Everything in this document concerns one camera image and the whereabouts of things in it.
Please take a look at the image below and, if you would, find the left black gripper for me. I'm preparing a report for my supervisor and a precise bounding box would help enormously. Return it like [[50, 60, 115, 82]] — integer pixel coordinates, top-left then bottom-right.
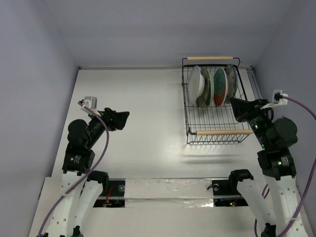
[[86, 107, 129, 147]]

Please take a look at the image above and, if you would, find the teal and red plate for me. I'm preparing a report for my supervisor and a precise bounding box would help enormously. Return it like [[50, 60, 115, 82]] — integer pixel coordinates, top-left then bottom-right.
[[213, 68, 228, 107]]

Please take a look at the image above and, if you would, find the blue speckled plate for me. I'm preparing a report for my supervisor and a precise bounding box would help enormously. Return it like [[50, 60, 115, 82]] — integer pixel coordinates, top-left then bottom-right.
[[224, 64, 237, 104]]

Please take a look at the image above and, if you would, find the grey reindeer plate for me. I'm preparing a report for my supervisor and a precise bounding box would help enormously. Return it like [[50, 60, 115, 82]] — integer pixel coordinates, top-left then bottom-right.
[[197, 68, 210, 107]]

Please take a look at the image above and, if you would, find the white blue-rimmed bowl plate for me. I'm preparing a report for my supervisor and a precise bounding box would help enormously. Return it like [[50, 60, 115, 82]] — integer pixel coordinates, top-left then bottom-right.
[[187, 66, 204, 105]]

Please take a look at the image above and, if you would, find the light green plate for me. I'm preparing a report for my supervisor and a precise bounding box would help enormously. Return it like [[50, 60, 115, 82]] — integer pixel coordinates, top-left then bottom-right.
[[206, 72, 214, 106]]

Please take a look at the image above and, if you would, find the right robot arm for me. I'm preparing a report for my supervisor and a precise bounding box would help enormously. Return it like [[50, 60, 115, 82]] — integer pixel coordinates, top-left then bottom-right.
[[227, 98, 308, 237]]

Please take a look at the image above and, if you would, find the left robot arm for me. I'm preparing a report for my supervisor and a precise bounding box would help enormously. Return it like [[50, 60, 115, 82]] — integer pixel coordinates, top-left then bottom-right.
[[38, 105, 129, 237]]

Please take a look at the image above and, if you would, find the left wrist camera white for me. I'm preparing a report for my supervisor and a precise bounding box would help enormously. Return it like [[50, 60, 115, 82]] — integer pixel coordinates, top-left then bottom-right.
[[79, 96, 99, 116]]

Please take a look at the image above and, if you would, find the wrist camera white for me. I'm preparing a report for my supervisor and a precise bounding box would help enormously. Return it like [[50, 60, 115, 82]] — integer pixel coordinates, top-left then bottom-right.
[[79, 96, 99, 116], [261, 89, 288, 110]]

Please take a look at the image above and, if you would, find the black wire dish rack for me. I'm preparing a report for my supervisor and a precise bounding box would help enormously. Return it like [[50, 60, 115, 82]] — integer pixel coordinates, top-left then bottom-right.
[[182, 58, 252, 145]]

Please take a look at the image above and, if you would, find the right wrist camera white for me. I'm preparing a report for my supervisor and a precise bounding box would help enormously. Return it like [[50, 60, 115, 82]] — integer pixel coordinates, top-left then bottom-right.
[[261, 89, 288, 110]]

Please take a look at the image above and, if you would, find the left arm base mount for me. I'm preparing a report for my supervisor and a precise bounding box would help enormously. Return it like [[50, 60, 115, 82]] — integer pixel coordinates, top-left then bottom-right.
[[93, 179, 125, 208]]

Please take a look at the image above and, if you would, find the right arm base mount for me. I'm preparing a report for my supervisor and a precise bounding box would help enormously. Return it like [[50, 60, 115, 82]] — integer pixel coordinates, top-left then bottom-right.
[[207, 179, 248, 207]]

